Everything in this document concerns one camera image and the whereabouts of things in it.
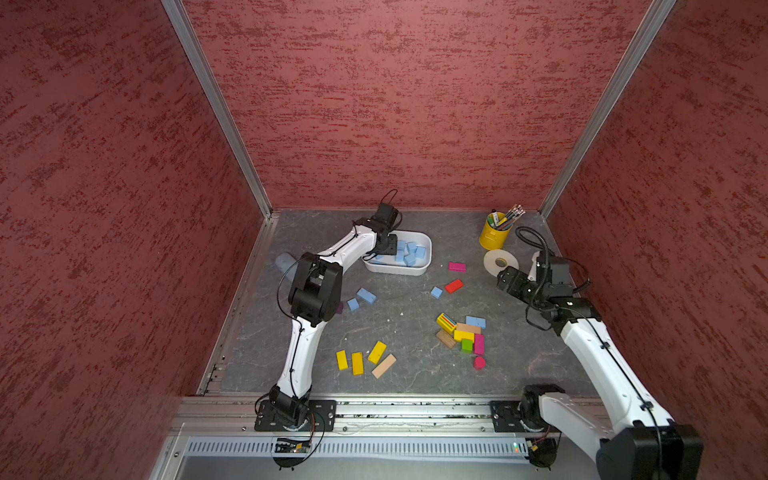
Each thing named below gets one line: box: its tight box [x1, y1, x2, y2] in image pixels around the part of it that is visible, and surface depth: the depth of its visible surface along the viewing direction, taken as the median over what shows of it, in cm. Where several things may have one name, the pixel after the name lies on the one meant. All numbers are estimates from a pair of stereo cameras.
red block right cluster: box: [444, 279, 464, 294], surface depth 100 cm
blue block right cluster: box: [465, 316, 487, 329], surface depth 91 cm
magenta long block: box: [474, 334, 485, 355], surface depth 88 cm
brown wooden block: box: [436, 328, 456, 349], surface depth 89 cm
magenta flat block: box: [448, 262, 467, 273], surface depth 107 cm
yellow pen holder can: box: [479, 212, 512, 251], surface depth 108 cm
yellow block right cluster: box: [453, 330, 475, 342], surface depth 89 cm
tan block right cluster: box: [456, 323, 481, 334], surface depth 91 cm
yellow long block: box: [368, 340, 387, 365], surface depth 85 cm
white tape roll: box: [483, 249, 519, 277], surface depth 108 cm
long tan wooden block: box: [371, 353, 397, 379], surface depth 83 cm
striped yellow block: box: [436, 313, 458, 334], surface depth 90 cm
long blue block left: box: [356, 287, 378, 304], surface depth 97 cm
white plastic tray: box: [362, 230, 433, 277], surface depth 106 cm
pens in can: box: [497, 204, 526, 231], surface depth 102 cm
